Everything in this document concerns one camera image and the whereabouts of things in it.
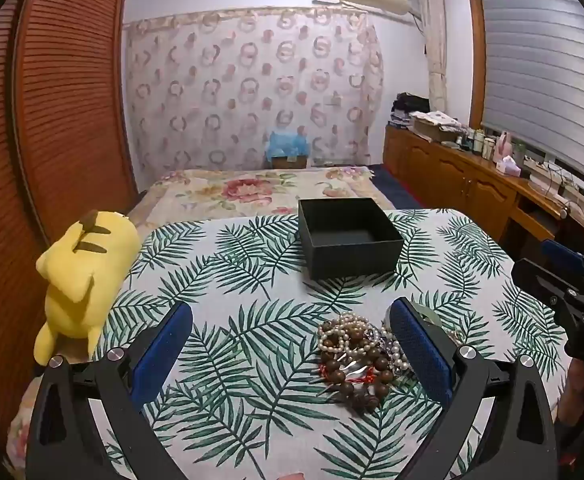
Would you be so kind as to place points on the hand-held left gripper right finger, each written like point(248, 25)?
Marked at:
point(419, 350)

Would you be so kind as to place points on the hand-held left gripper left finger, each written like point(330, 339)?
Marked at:
point(164, 355)

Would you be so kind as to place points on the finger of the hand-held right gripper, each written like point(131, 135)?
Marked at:
point(564, 255)
point(547, 280)

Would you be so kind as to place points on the black box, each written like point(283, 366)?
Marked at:
point(352, 260)

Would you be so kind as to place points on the leaf print tablecloth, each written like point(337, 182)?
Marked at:
point(252, 320)

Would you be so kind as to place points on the pink tissue box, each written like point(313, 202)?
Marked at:
point(507, 166)

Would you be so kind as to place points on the yellow plush toy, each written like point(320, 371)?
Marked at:
point(82, 280)

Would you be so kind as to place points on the pink bottle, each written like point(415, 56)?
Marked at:
point(504, 145)

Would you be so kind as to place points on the wooden cabinet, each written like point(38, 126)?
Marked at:
point(452, 175)

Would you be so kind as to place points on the white bottle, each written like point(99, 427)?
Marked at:
point(479, 141)

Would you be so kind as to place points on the floral bed blanket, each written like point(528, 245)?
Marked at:
point(232, 190)

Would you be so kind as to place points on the flat cardboard box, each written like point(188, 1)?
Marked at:
point(437, 127)

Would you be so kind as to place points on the stack of dark clothes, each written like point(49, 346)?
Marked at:
point(409, 107)

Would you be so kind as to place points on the small cardboard box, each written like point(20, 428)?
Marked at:
point(289, 162)

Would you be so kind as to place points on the blue plastic bag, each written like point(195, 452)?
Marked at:
point(286, 142)

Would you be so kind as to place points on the beige narrow curtain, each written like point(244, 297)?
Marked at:
point(434, 40)

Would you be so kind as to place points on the wooden louvered wardrobe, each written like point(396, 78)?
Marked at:
point(67, 110)

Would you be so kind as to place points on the wooden window frame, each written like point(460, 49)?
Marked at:
point(476, 60)

